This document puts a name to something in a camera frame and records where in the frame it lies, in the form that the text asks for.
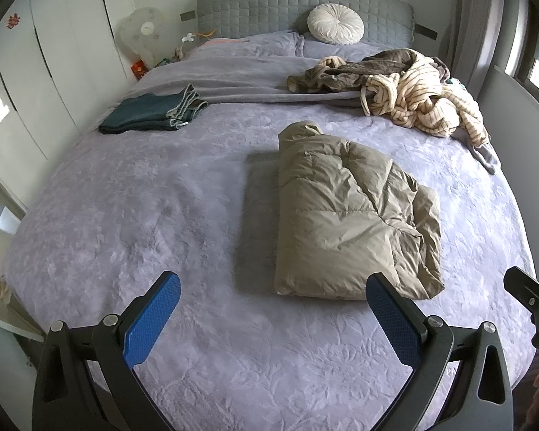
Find round white pillow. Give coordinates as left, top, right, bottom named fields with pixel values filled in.
left=307, top=3, right=365, bottom=46

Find grey quilted headboard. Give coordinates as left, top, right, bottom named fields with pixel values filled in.
left=180, top=0, right=437, bottom=48

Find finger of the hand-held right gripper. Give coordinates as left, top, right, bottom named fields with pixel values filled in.
left=503, top=266, right=539, bottom=324

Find white wardrobe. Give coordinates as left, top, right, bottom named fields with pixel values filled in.
left=0, top=0, right=138, bottom=216

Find white fan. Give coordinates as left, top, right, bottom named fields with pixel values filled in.
left=117, top=6, right=169, bottom=68

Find grey curtain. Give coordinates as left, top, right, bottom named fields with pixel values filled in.
left=449, top=0, right=492, bottom=93

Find brown fleece garment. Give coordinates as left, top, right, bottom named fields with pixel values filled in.
left=287, top=48, right=432, bottom=95

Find folded dark green jeans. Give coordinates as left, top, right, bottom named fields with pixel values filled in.
left=99, top=83, right=209, bottom=135

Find grey cloth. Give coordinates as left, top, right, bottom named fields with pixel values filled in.
left=431, top=56, right=501, bottom=175

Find cream striped robe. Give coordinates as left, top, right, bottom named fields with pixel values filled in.
left=319, top=49, right=490, bottom=149

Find beige puffer jacket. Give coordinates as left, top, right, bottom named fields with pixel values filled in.
left=274, top=120, right=445, bottom=301

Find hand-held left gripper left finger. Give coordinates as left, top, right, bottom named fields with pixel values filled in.
left=32, top=270, right=181, bottom=431

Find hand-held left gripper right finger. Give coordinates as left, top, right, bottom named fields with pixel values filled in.
left=365, top=272, right=515, bottom=431

